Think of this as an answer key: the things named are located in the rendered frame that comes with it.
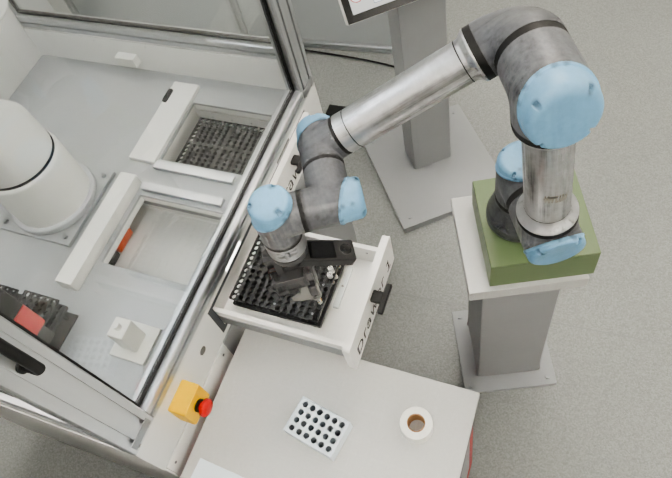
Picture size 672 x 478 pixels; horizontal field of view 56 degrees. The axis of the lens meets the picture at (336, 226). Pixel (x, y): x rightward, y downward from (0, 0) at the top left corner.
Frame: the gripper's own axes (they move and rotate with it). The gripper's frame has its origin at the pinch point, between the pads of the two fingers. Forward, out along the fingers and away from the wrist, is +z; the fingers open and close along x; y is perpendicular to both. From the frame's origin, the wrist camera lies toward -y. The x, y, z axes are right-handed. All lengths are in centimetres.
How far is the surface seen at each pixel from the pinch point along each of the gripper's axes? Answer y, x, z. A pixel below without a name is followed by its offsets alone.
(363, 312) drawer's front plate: -7.8, 4.6, 5.9
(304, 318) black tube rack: 5.2, 1.0, 8.8
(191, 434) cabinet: 37.7, 14.9, 23.5
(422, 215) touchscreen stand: -38, -71, 95
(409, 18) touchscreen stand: -44, -93, 17
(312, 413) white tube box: 8.8, 18.8, 19.0
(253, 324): 17.1, -1.8, 10.9
